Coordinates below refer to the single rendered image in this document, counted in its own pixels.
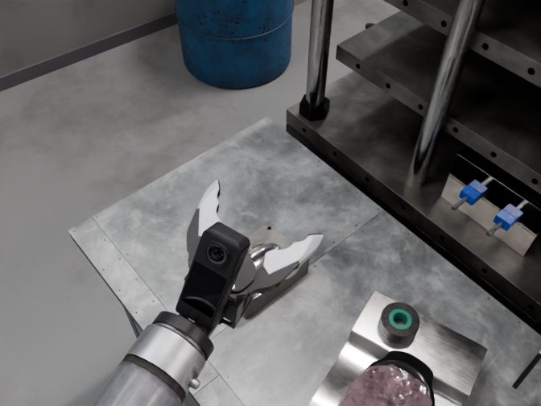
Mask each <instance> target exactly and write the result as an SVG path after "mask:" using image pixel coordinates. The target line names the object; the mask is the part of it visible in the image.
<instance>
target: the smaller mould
mask: <svg viewBox="0 0 541 406"><path fill-rule="evenodd" d="M246 237H247V238H248V239H249V240H250V248H249V250H248V252H247V253H251V259H252V260H253V262H254V264H255V267H256V271H257V270H258V269H259V268H261V267H262V266H263V260H264V257H265V254H266V253H267V252H268V251H272V250H274V249H279V250H282V249H286V248H288V247H289V246H290V245H291V244H292V243H293V242H292V241H291V240H290V239H288V238H287V237H286V236H285V235H284V234H283V233H282V232H281V231H280V230H279V229H278V228H277V227H276V226H274V225H273V224H272V223H271V222H267V223H266V224H265V225H263V226H261V227H260V228H258V229H257V230H256V231H254V232H253V233H251V234H249V235H248V236H246ZM308 264H309V259H308V260H307V261H306V262H305V263H304V264H303V265H301V266H300V268H299V270H298V271H297V272H296V273H295V274H294V275H293V276H292V277H290V278H288V279H285V280H284V281H283V282H282V283H281V284H280V285H279V286H278V287H277V288H276V289H274V290H272V291H270V292H268V293H265V294H259V293H256V294H255V297H254V299H253V300H252V302H251V303H250V305H249V307H248V308H247V310H246V311H245V313H244V314H243V317H244V318H245V319H246V320H247V319H248V318H249V317H251V316H252V315H254V314H255V313H256V312H257V311H258V310H260V309H261V308H263V307H264V306H265V305H267V304H268V303H270V302H271V301H272V300H273V299H274V298H276V297H277V296H279V295H280V294H281V293H283V292H284V291H285V290H287V289H288V288H289V287H290V286H292V285H293V284H294V283H296V282H297V281H298V280H300V279H301V278H303V277H304V276H305V275H307V273H308Z"/></svg>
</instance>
